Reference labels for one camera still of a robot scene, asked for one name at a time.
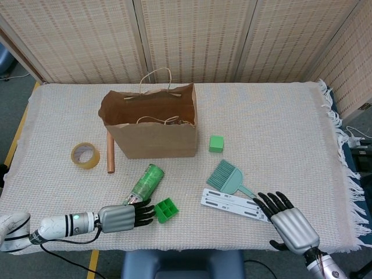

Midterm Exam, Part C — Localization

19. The black floor cable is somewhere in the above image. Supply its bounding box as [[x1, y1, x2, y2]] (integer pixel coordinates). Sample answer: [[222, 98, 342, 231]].
[[243, 259, 274, 276]]

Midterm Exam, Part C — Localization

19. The green cube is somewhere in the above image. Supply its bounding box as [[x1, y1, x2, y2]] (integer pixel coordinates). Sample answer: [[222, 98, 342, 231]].
[[208, 134, 225, 153]]

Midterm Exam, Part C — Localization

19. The teal mini dustpan brush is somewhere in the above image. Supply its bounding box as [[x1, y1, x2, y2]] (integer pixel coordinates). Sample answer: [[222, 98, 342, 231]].
[[206, 159, 258, 201]]

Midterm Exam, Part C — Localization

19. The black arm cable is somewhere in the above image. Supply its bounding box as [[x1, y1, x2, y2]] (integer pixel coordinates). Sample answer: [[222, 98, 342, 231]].
[[39, 223, 117, 279]]

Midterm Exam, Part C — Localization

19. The black box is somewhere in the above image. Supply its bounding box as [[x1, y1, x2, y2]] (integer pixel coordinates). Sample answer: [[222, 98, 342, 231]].
[[350, 146, 372, 175]]

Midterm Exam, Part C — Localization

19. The wooden dowel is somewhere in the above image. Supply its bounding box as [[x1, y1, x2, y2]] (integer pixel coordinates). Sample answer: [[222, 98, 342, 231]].
[[106, 132, 116, 175]]

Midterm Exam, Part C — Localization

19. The beige woven tablecloth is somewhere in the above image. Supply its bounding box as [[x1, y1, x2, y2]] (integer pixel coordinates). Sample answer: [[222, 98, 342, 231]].
[[0, 78, 367, 254]]

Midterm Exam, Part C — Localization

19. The blue chair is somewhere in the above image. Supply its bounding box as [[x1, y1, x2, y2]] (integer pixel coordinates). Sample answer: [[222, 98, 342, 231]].
[[120, 249, 245, 279]]

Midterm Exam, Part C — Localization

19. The yellow packing tape roll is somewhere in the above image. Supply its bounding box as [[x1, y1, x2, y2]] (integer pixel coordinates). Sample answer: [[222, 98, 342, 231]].
[[71, 142, 101, 170]]

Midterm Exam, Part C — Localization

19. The brown paper bag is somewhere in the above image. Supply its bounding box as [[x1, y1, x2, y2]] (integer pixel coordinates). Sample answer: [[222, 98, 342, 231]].
[[98, 66, 199, 160]]

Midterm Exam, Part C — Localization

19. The green plastic compartment block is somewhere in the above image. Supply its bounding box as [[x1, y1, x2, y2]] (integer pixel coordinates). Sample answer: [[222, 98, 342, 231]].
[[153, 197, 180, 224]]

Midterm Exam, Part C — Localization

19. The green chip can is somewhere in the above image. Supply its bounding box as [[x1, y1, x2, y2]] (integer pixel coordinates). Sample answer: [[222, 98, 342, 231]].
[[123, 163, 166, 207]]

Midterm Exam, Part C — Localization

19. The white folding laptop stand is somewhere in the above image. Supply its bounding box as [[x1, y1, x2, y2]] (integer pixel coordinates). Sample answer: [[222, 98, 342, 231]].
[[200, 188, 273, 223]]

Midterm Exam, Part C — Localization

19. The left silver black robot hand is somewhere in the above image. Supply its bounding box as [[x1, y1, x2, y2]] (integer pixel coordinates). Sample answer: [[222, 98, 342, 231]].
[[97, 199, 156, 234]]

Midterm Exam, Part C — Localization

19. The woven folding screen panel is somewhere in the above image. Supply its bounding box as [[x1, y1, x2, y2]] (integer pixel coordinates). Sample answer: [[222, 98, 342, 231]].
[[0, 0, 146, 85], [237, 0, 363, 84], [132, 0, 259, 84], [307, 0, 372, 120]]

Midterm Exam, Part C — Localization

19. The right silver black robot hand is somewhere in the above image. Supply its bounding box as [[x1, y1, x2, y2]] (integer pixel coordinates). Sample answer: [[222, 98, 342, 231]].
[[252, 191, 320, 256]]

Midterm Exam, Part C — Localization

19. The white power strip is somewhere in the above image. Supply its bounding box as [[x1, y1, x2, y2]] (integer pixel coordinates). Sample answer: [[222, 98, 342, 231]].
[[345, 126, 367, 149]]

